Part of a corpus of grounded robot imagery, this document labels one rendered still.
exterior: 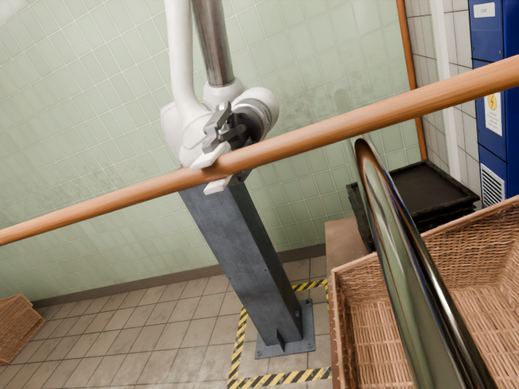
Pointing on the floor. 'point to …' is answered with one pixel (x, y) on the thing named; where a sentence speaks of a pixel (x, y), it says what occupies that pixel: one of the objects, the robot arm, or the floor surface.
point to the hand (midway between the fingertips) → (215, 167)
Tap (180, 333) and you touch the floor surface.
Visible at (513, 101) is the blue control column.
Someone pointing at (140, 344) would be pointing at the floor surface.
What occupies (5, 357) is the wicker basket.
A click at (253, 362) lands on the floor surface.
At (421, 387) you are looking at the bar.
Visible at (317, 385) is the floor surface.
